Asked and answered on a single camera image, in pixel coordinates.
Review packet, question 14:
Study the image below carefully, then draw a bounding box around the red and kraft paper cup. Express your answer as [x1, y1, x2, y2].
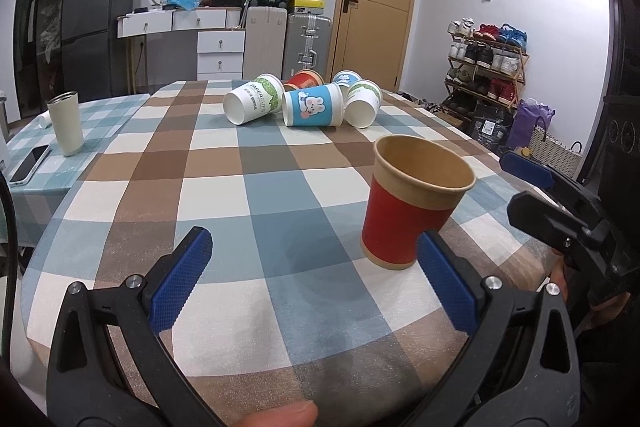
[360, 134, 476, 270]

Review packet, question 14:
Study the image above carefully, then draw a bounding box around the white green paper cup right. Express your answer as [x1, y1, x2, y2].
[344, 79, 383, 129]

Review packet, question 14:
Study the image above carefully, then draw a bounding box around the white green paper cup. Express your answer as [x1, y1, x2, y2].
[344, 79, 383, 129]
[222, 72, 284, 126]

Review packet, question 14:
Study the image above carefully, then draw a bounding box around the blue white paper cup rear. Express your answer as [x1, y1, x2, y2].
[332, 69, 362, 88]

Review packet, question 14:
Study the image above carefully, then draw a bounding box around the blue rabbit paper cup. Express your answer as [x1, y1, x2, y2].
[282, 83, 344, 127]

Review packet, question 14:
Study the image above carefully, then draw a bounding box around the white green paper cup left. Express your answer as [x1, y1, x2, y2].
[222, 72, 284, 126]

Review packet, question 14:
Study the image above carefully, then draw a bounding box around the person's right hand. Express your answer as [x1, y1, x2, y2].
[549, 249, 630, 336]

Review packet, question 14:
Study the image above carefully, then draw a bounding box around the person's left hand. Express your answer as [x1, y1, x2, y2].
[233, 401, 319, 427]

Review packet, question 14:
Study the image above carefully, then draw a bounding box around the purple bag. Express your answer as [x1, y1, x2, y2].
[506, 98, 555, 150]

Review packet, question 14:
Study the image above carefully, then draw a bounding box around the checked tablecloth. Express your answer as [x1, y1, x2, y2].
[14, 80, 552, 426]

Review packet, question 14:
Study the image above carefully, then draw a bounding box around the shoe rack with shoes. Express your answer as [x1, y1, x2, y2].
[444, 17, 529, 112]

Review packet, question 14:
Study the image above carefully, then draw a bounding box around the white smartphone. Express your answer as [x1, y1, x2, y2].
[9, 144, 51, 185]

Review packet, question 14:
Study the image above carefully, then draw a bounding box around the silver suitcase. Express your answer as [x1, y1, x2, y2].
[282, 14, 331, 81]

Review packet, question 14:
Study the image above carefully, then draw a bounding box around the white drawer desk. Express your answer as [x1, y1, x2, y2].
[117, 8, 245, 87]

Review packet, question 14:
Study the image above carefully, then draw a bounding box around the dark glass cabinet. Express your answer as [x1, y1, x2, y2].
[13, 0, 68, 117]

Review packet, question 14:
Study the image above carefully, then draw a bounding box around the beige suitcase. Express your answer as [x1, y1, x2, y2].
[243, 6, 288, 80]

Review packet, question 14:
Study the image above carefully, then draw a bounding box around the black refrigerator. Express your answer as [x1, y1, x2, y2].
[61, 0, 134, 102]

